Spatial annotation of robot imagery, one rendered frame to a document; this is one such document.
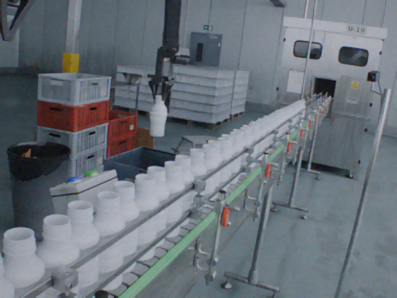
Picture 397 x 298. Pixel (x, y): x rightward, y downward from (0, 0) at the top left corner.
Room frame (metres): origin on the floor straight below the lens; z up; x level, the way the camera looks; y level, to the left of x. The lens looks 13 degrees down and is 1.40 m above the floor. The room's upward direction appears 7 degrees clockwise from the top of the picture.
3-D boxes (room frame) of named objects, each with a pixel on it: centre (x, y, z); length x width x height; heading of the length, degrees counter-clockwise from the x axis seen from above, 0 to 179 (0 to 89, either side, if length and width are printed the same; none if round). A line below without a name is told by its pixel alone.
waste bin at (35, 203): (2.49, 1.14, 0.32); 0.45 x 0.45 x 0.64
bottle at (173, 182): (0.78, 0.06, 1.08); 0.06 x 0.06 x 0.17
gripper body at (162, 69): (1.53, 0.19, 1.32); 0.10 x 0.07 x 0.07; 69
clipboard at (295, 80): (5.37, -1.19, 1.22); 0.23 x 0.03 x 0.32; 70
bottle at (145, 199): (0.67, 0.10, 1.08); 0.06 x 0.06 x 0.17
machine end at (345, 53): (5.95, -1.85, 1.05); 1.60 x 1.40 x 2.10; 160
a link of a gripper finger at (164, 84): (1.52, 0.19, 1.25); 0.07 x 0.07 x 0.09; 69
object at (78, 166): (3.34, 1.19, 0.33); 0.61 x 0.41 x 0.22; 166
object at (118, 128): (4.04, 1.04, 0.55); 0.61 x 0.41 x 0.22; 163
